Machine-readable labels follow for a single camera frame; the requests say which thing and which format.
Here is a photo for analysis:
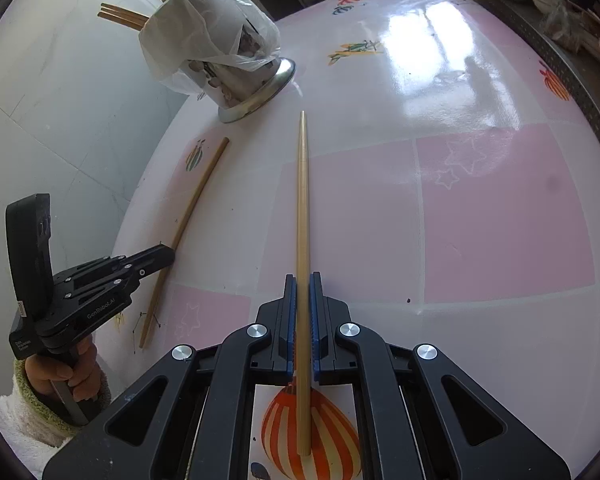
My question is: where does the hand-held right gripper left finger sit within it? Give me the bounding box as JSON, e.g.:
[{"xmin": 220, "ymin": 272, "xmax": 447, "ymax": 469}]
[{"xmin": 42, "ymin": 274, "xmax": 301, "ymax": 480}]

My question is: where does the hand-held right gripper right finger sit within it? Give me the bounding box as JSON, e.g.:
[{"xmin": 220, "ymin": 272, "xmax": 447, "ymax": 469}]
[{"xmin": 307, "ymin": 271, "xmax": 571, "ymax": 480}]

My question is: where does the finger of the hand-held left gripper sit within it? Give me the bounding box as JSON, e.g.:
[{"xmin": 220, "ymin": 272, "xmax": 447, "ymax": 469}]
[
  {"xmin": 55, "ymin": 260, "xmax": 176, "ymax": 322},
  {"xmin": 52, "ymin": 244, "xmax": 176, "ymax": 286}
]

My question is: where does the person's left forearm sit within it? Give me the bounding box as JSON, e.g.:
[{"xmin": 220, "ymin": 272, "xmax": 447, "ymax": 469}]
[{"xmin": 0, "ymin": 360, "xmax": 113, "ymax": 480}]

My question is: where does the person's left hand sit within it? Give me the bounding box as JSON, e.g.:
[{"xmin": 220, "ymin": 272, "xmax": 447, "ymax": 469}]
[{"xmin": 24, "ymin": 342, "xmax": 106, "ymax": 418}]

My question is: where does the white plastic bag on holder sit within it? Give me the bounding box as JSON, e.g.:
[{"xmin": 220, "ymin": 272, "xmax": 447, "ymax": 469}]
[{"xmin": 139, "ymin": 0, "xmax": 282, "ymax": 96}]

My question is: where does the perforated metal shelf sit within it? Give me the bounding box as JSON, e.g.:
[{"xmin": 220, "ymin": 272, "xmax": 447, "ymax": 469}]
[{"xmin": 500, "ymin": 0, "xmax": 600, "ymax": 181}]

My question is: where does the crumpled clear plastic bag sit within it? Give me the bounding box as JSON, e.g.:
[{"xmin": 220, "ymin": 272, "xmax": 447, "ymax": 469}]
[{"xmin": 540, "ymin": 2, "xmax": 581, "ymax": 51}]

